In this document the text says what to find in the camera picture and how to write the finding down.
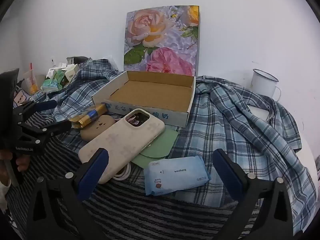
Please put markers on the white enamel mug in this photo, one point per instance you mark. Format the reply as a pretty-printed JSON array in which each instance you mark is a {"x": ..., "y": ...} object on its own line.
[{"x": 262, "y": 85}]

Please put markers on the plastic cup with red straw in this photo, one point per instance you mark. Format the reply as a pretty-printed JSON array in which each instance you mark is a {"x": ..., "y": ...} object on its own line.
[{"x": 30, "y": 81}]

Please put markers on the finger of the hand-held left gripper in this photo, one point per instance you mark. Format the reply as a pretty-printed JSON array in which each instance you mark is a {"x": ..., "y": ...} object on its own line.
[
  {"x": 47, "y": 105},
  {"x": 57, "y": 128}
]

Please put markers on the blue wet wipes packet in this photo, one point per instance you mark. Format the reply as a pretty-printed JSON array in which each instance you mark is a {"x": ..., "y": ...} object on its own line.
[{"x": 175, "y": 175}]

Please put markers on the beige phone case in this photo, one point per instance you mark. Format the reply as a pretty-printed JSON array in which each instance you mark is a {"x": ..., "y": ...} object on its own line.
[{"x": 120, "y": 140}]

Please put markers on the light green pouch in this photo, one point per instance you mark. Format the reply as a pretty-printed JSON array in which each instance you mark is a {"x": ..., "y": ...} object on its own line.
[{"x": 160, "y": 142}]

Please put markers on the tan silicone pouch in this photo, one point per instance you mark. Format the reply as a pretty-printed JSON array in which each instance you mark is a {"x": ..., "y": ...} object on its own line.
[{"x": 96, "y": 128}]

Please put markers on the grey striped blanket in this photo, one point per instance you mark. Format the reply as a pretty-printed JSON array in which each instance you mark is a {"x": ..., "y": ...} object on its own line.
[{"x": 140, "y": 217}]

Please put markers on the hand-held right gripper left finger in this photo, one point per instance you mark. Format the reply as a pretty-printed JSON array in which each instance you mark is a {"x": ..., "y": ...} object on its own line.
[{"x": 96, "y": 170}]

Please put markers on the cartoon printed box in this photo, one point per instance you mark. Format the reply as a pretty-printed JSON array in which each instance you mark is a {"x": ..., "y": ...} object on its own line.
[{"x": 20, "y": 97}]

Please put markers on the person's white clothing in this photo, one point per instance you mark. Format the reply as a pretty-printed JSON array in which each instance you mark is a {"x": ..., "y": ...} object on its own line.
[{"x": 3, "y": 195}]

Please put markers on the light blue plaid shirt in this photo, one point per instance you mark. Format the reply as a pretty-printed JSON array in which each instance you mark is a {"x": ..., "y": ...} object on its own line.
[{"x": 237, "y": 135}]

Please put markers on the person's left hand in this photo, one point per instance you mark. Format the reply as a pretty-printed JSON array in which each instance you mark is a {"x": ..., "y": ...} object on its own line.
[{"x": 23, "y": 163}]

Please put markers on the dark blue plaid shirt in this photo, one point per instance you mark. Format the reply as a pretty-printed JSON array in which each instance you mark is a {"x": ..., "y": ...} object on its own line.
[{"x": 82, "y": 87}]

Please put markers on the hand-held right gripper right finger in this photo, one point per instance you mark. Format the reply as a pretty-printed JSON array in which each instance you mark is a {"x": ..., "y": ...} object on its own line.
[{"x": 226, "y": 172}]

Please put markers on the pile of small cartons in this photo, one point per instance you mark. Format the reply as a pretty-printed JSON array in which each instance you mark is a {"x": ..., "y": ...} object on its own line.
[{"x": 60, "y": 76}]

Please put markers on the cardboard box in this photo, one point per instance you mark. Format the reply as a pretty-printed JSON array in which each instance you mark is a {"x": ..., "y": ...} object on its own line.
[{"x": 150, "y": 92}]

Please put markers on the clear plastic bag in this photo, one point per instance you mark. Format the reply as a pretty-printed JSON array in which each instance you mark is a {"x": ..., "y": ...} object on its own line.
[{"x": 110, "y": 62}]

